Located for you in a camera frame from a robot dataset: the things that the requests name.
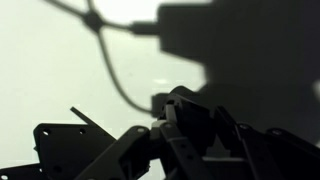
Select black angled bracket stand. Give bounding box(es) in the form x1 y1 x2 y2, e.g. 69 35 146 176
0 106 118 180

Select black lumpy object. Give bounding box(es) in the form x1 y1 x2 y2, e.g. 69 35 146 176
168 85 219 156

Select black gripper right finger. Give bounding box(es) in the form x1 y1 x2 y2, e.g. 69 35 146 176
213 105 320 180

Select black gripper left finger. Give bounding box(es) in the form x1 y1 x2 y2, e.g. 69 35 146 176
76 94 214 180

